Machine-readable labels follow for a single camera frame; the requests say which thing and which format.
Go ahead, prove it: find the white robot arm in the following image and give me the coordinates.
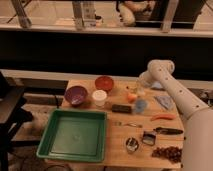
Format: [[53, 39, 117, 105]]
[[139, 60, 213, 171]]

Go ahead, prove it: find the white plastic cup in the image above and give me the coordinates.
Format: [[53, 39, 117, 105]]
[[92, 90, 107, 106]]

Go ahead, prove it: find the metal cup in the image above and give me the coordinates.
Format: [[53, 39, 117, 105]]
[[126, 137, 139, 154]]

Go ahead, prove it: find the red bowl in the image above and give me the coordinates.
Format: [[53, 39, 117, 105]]
[[95, 76, 114, 92]]

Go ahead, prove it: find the black rectangular block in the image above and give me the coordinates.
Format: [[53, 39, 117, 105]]
[[111, 104, 132, 113]]

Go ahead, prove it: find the orange fruit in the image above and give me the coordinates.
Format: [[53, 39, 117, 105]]
[[127, 93, 137, 103]]

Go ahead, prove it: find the purple bowl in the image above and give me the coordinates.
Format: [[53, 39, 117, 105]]
[[64, 86, 88, 106]]

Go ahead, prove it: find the blue sponge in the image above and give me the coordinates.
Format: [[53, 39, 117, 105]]
[[151, 82, 164, 91]]

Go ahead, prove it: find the green plastic tray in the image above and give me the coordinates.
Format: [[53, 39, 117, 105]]
[[37, 109, 107, 163]]

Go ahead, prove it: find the orange carrot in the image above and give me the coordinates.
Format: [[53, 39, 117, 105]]
[[150, 114, 176, 121]]

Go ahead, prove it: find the small square metal tin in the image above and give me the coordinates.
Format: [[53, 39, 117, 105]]
[[142, 131, 156, 146]]

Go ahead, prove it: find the bunch of dark grapes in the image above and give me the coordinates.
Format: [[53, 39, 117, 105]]
[[152, 146, 182, 163]]

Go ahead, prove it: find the black chair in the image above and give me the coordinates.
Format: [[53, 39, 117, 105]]
[[0, 72, 38, 171]]

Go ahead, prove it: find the black handled knife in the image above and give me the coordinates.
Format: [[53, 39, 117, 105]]
[[153, 127, 184, 135]]

